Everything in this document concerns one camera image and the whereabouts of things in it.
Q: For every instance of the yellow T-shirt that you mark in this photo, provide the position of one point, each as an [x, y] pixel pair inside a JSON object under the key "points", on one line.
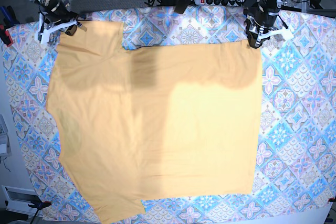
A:
{"points": [[154, 122]]}

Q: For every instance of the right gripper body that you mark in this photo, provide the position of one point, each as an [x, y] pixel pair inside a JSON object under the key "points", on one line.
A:
{"points": [[59, 14]]}

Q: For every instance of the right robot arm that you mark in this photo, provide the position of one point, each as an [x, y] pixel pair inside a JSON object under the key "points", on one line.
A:
{"points": [[51, 4]]}

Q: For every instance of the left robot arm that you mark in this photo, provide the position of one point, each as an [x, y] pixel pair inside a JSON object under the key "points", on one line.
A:
{"points": [[272, 4]]}

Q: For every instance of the red black clamp left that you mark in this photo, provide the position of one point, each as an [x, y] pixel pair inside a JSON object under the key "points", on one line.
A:
{"points": [[5, 36]]}

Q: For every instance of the white power strip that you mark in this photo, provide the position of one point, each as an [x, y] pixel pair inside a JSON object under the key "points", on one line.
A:
{"points": [[231, 3]]}

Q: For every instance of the white floor rail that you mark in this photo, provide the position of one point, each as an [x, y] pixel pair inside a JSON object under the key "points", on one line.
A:
{"points": [[18, 199]]}

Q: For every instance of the orange black clamp bottom left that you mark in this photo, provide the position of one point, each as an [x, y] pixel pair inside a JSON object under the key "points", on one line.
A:
{"points": [[39, 205]]}

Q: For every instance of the patterned tile tablecloth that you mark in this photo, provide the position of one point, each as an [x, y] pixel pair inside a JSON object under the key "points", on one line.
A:
{"points": [[295, 167]]}

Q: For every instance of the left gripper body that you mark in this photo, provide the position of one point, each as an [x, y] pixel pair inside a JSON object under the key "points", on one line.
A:
{"points": [[260, 17]]}

